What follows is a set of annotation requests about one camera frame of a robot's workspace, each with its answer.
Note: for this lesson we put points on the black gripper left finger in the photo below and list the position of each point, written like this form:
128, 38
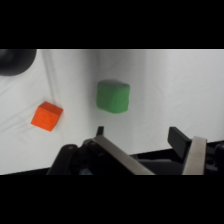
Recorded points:
110, 156

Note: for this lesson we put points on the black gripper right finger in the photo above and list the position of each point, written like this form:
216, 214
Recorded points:
193, 153

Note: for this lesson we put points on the green soft block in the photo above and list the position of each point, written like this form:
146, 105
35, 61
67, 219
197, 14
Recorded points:
113, 96

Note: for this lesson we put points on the orange cube block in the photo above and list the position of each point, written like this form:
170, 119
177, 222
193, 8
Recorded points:
46, 116

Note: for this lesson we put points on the black round bowl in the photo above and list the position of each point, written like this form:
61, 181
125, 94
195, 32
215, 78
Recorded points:
15, 60

